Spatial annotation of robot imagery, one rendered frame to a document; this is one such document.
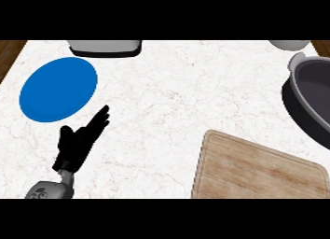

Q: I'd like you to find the blue round plate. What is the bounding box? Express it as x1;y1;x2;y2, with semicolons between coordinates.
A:
17;56;98;123

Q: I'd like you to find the grey and black appliance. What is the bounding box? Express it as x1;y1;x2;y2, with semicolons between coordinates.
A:
64;40;142;59

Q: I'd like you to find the pale grey round object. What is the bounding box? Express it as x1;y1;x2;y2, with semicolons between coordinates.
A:
268;40;312;52

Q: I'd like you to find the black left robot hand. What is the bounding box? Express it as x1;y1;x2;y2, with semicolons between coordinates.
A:
51;105;111;174

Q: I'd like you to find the wooden cutting board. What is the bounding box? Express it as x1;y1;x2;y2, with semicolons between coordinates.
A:
189;129;330;200

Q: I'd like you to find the dark grey pot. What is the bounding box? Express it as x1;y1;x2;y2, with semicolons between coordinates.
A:
279;51;330;156

